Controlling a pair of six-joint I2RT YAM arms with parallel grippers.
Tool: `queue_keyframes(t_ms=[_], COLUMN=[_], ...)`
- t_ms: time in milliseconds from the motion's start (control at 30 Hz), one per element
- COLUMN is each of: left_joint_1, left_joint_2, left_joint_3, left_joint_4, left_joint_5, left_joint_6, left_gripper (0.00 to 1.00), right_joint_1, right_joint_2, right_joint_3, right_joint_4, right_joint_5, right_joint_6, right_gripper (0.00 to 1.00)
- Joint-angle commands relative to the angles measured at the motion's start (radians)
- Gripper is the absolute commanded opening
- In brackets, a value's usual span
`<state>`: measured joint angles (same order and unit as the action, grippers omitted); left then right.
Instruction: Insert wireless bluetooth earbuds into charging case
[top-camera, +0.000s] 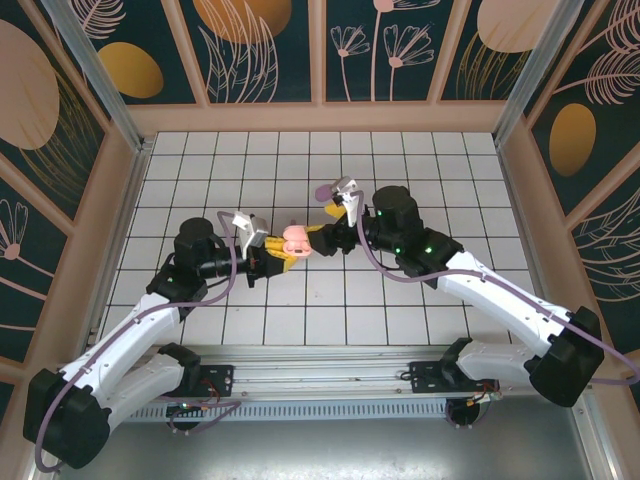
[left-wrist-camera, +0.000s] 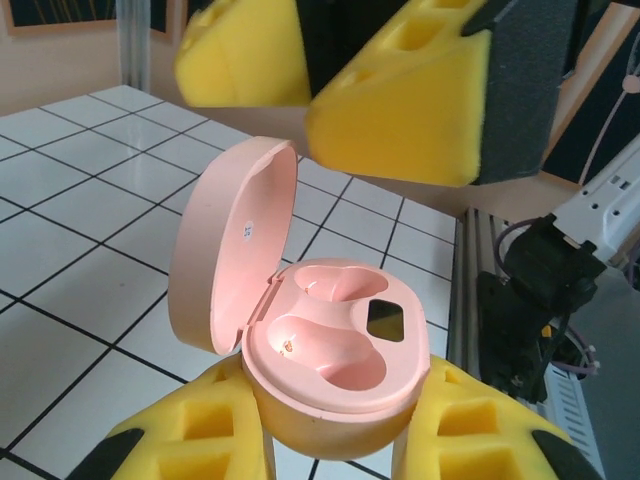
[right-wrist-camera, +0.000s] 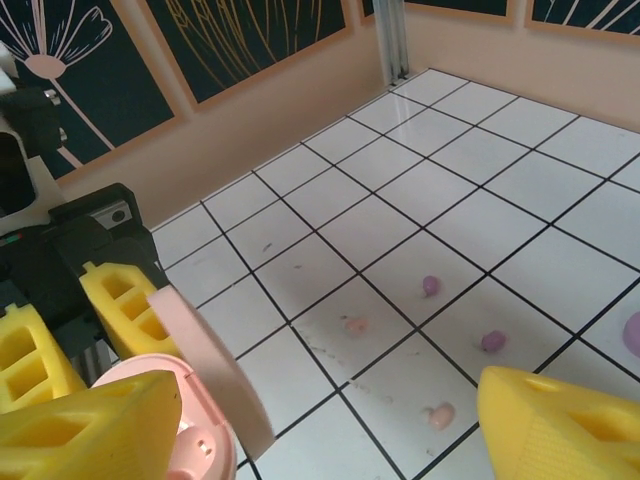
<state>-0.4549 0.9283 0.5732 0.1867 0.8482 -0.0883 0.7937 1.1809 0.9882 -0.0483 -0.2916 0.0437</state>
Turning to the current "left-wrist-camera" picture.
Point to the pink earbud charging case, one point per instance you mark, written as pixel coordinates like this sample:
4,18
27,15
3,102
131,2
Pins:
350,350

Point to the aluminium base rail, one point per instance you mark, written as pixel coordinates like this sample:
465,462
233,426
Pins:
467,300

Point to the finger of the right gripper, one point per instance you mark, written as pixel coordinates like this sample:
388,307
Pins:
425,110
240,60

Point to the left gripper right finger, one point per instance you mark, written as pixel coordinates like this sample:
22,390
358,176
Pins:
480,440

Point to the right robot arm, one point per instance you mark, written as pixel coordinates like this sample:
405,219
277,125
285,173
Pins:
615,200

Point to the dark leaf print wall panel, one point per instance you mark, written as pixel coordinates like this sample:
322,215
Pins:
600,130
162,15

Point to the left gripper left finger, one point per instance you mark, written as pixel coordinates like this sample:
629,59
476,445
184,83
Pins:
200,440

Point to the aluminium corner post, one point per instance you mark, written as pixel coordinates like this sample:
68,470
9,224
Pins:
134,40

